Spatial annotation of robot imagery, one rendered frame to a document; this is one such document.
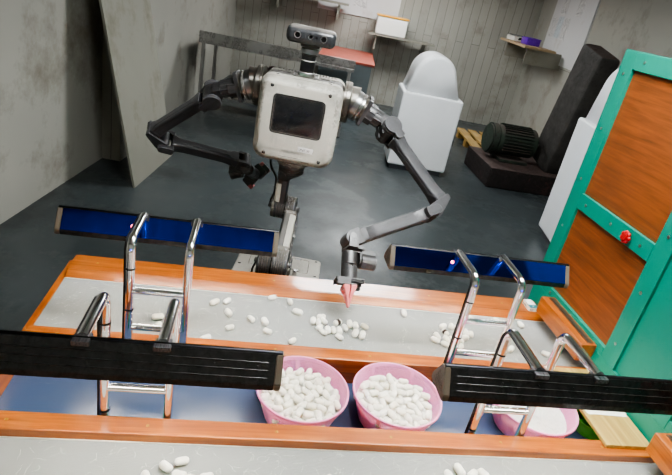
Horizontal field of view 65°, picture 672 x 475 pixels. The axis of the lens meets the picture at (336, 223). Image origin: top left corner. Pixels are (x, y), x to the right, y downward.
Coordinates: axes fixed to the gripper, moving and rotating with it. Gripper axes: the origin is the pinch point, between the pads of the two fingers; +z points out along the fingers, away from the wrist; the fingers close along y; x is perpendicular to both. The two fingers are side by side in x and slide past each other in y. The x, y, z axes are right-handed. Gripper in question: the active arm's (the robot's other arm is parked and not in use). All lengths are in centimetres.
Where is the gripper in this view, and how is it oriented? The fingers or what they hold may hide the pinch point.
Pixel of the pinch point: (347, 305)
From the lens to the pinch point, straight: 185.3
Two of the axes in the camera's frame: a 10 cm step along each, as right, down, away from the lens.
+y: 9.8, 1.3, 1.8
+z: -0.4, 9.0, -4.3
